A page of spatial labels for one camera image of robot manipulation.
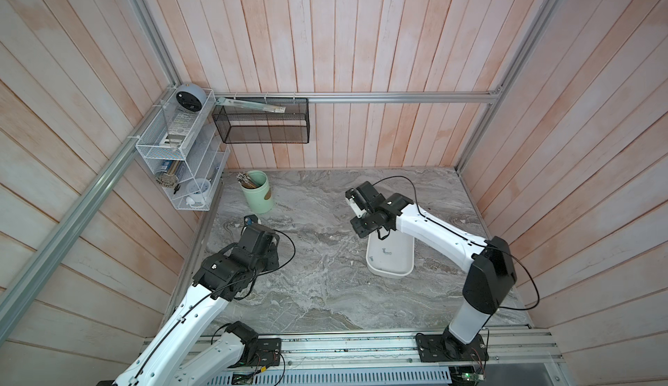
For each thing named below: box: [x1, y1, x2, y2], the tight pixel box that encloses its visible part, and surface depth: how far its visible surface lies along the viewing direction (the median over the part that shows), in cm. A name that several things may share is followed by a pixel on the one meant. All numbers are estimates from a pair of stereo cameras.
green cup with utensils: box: [235, 169, 274, 214], surface depth 101 cm
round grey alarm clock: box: [175, 83, 208, 113], surface depth 83 cm
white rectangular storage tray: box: [365, 227, 415, 279], surface depth 93 cm
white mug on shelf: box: [185, 178, 212, 208], surface depth 93 cm
